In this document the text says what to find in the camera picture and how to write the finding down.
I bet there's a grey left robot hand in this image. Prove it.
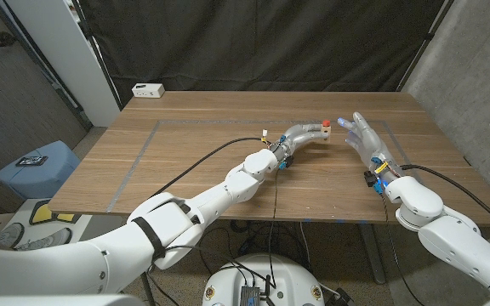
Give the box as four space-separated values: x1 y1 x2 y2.
270 122 331 169

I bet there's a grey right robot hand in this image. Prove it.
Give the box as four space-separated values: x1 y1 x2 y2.
337 111 402 184

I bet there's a black backdrop curtain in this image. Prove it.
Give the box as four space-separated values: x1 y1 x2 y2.
74 0 457 108

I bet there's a grey table leg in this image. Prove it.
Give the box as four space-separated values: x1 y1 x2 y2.
357 223 387 285

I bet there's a black backdrop stand pole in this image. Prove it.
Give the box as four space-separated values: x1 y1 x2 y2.
396 0 457 93
71 0 123 111

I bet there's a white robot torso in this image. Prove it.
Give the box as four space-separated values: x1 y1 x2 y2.
202 253 326 306

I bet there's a black plug beside torso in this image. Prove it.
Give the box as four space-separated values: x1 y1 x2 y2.
333 287 355 306

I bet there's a white power strip box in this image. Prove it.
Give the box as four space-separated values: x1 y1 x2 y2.
131 82 166 99

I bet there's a blue plastic stool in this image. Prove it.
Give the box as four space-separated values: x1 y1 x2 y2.
0 140 82 201

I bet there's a white board yellow black marking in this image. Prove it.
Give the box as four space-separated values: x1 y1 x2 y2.
17 197 95 233

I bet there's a black smartphone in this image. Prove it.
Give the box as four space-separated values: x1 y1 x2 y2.
15 155 49 167

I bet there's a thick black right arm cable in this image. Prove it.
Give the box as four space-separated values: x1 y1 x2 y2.
400 164 490 237

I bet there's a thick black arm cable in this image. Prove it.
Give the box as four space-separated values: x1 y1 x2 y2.
400 164 490 237
151 137 268 200

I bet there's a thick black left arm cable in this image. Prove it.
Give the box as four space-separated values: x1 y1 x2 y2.
151 137 268 200

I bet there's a thin black left wrist wire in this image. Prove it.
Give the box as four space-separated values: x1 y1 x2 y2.
267 169 281 288

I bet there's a thin black wrist wire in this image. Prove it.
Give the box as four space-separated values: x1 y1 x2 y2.
380 193 427 306
267 169 281 288

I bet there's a thin black right wrist wire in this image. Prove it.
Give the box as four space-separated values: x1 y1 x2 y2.
380 193 427 306

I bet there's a black floor cable tangle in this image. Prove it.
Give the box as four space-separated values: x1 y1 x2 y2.
197 219 310 273

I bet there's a white floor cable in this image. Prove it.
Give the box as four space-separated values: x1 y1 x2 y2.
299 221 312 267

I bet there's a black metal rail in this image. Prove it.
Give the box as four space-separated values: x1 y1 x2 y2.
0 0 93 131

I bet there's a white wall panel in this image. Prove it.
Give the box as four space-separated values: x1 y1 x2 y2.
4 0 121 128

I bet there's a black door handle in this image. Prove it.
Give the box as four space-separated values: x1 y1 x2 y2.
0 31 19 48

